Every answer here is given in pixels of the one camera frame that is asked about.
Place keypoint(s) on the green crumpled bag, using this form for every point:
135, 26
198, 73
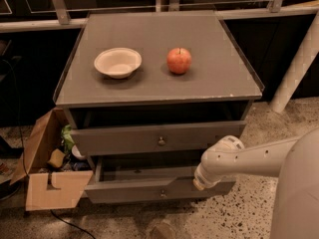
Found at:
67, 140

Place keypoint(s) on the white diagonal pole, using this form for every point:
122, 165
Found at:
304, 57

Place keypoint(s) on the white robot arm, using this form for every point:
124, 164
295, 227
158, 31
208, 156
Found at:
293, 161

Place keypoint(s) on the white cup in box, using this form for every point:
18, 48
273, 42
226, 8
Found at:
77, 154

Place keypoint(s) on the grey wooden drawer cabinet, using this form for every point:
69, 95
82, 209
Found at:
219, 85

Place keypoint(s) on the metal window railing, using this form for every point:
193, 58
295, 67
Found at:
24, 15

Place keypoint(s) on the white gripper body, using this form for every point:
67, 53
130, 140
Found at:
201, 179

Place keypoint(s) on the yellow sponge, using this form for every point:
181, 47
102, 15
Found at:
56, 159

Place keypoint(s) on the red apple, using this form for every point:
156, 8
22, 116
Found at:
178, 60

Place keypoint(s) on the grey drawer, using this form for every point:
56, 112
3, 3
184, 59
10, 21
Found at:
128, 181
153, 138

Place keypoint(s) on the white paper bowl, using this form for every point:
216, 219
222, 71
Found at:
118, 63

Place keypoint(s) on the grey top drawer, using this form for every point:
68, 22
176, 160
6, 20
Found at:
153, 138

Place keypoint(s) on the brown cardboard box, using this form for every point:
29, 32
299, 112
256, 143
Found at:
45, 191

